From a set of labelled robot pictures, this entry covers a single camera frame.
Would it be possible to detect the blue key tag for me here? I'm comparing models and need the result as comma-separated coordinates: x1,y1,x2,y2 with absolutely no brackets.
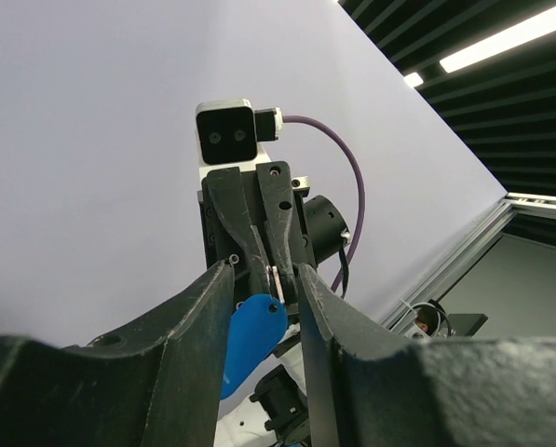
220,294,289,400

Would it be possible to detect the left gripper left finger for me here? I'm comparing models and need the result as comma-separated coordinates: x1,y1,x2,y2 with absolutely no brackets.
0,262,234,446

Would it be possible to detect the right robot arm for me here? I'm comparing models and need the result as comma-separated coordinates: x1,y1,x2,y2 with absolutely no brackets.
199,162,352,446

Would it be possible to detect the silver key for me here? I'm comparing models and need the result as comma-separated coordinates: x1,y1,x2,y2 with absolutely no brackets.
268,265,286,305

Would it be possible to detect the person in white shirt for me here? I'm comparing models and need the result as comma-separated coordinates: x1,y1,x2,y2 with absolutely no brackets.
412,301,453,337

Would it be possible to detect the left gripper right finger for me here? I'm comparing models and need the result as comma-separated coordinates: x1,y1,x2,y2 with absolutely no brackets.
305,274,556,446

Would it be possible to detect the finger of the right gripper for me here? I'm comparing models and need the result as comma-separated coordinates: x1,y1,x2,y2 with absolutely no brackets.
200,168,273,298
256,161,297,303

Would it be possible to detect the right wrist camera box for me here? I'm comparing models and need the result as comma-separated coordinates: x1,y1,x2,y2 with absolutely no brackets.
195,99,283,168

